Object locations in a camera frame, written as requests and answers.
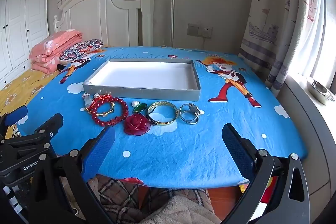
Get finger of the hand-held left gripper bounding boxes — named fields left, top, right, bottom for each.
left=0, top=105, right=28, bottom=139
left=0, top=113, right=64, bottom=159

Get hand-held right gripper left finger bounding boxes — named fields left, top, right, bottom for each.
left=28, top=126, right=116, bottom=224

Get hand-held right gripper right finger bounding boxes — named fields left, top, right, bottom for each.
left=222, top=123, right=310, bottom=224

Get gold bamboo link bracelet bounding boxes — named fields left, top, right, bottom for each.
left=95, top=103, right=116, bottom=117

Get red rose brooch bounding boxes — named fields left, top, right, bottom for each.
left=124, top=113, right=151, bottom=135

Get red bead bracelet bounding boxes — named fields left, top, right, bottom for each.
left=88, top=97, right=129, bottom=127

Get red string bracelet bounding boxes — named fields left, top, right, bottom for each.
left=88, top=94, right=114, bottom=114

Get green pendant with black cord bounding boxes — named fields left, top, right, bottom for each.
left=133, top=102, right=159, bottom=126

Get silver ornament ring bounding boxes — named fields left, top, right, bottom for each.
left=179, top=103, right=204, bottom=125

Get gold bangle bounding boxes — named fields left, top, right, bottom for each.
left=147, top=101, right=179, bottom=125

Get grey cardboard tray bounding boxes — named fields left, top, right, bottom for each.
left=83, top=58, right=201, bottom=102

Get yellow bed sheet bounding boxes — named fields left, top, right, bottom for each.
left=0, top=67, right=57, bottom=140

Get blue cartoon printed tablecloth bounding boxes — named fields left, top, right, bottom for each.
left=16, top=46, right=307, bottom=189

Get pink folded quilt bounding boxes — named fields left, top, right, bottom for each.
left=28, top=30, right=83, bottom=73

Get person's legs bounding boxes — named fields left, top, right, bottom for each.
left=87, top=177, right=221, bottom=224

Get patterned round pillow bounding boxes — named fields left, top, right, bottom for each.
left=59, top=39, right=104, bottom=62

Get white wardrobe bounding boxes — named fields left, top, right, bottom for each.
left=0, top=0, right=51, bottom=85

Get metal bowl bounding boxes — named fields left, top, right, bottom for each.
left=306, top=77, right=336, bottom=105

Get white bed headboard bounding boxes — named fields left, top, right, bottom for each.
left=54, top=0, right=155, bottom=47

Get ship printed curtain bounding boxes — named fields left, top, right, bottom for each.
left=239, top=0, right=328, bottom=89

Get metal pole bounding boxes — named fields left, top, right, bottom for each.
left=170, top=0, right=175, bottom=47

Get wall power socket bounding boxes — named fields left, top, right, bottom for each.
left=199, top=25, right=213, bottom=38

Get wall light switch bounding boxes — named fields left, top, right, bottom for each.
left=187, top=24, right=200, bottom=37

